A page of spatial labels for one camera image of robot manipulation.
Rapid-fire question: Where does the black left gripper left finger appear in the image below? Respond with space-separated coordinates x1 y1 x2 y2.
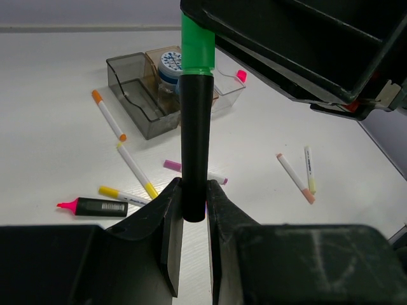
1 178 183 304

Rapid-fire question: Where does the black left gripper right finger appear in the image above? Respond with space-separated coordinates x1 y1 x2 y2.
207 180 406 304

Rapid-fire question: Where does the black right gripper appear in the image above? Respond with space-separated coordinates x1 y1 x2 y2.
180 1 406 121

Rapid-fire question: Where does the black pink highlighter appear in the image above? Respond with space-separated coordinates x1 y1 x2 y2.
57 197 128 217

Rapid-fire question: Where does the black green highlighter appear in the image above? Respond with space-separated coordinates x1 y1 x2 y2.
179 15 215 222

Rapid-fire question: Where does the blue-lidded round jar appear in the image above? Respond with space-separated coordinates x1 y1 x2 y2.
158 83 180 114
158 51 183 85

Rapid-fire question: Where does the long yellow-capped white marker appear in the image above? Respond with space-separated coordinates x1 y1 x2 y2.
116 142 158 199

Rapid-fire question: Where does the short yellow-capped white marker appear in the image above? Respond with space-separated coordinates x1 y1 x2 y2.
99 186 151 207

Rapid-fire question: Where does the peach-capped white marker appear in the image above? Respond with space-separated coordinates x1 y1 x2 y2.
276 153 315 205

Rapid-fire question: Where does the pale yellow white marker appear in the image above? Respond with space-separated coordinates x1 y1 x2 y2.
304 146 316 195

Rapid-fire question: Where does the purple-capped white marker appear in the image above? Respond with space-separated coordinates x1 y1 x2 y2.
163 159 228 185

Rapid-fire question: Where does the pink highlighter cap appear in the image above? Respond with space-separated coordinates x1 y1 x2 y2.
236 70 247 83

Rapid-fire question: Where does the clear plastic bin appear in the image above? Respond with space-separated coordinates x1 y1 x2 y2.
212 68 246 113

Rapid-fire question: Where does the orange-capped white marker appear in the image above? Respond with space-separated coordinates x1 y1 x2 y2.
92 90 127 142

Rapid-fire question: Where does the smoky grey plastic bin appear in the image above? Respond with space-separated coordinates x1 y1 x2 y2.
106 52 181 140

